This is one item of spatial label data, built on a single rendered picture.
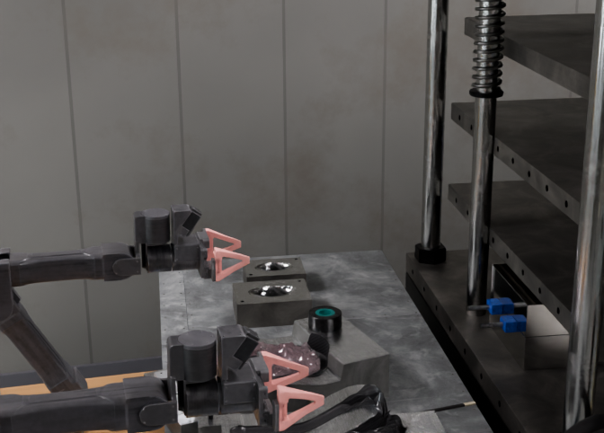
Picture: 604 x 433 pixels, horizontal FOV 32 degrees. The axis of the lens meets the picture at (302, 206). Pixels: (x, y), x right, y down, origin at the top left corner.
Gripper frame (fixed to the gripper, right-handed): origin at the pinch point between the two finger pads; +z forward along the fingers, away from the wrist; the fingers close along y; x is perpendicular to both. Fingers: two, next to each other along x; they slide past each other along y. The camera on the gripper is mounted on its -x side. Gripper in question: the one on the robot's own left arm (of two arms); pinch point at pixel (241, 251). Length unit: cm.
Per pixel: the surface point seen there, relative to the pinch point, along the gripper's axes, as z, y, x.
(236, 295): 8, 54, 33
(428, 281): 69, 69, 40
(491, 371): 64, 11, 40
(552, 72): 74, 14, -33
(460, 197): 77, 69, 15
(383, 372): 32.9, 2.2, 32.5
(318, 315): 22.0, 19.2, 25.0
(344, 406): 17.5, -19.6, 27.5
